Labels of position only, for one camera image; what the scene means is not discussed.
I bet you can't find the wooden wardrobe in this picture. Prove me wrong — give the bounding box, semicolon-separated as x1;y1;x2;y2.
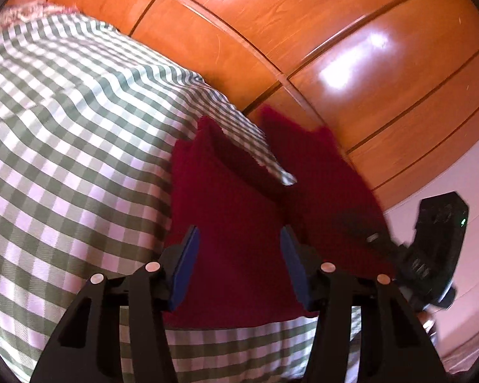
10;0;479;207

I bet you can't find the green white checkered bedsheet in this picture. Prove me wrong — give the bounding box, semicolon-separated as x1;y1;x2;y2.
0;14;344;382

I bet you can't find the red knit sweater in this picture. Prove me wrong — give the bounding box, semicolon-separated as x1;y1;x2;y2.
164;107;396;329

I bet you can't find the floral bedspread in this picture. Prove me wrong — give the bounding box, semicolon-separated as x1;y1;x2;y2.
0;0;79;31

